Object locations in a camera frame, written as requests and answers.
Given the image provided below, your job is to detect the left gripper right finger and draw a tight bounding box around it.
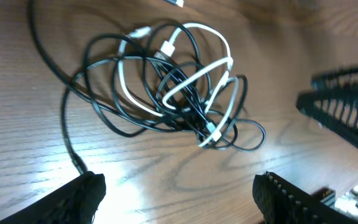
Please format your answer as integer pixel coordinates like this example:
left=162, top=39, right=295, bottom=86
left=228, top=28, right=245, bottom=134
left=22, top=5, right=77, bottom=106
left=252, top=172, right=358, bottom=224

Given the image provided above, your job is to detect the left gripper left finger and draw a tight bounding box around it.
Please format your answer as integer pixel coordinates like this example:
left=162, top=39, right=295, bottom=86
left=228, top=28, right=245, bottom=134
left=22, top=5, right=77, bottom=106
left=0, top=171, right=106, bottom=224

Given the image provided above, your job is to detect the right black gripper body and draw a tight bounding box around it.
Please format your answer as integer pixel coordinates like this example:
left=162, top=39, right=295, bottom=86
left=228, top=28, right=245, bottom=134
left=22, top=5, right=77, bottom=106
left=311, top=184, right=358, bottom=218

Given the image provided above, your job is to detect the white usb cable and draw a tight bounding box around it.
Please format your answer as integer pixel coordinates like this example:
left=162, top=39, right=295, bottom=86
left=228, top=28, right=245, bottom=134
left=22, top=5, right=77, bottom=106
left=116, top=22, right=241, bottom=149

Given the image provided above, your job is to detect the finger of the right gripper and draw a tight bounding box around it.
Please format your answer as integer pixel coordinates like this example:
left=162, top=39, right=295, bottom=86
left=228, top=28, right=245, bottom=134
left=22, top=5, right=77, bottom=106
left=296, top=64, right=358, bottom=149

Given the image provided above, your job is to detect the black usb cable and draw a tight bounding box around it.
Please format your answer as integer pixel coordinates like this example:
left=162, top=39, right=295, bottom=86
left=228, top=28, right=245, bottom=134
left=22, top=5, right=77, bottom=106
left=26, top=0, right=267, bottom=175

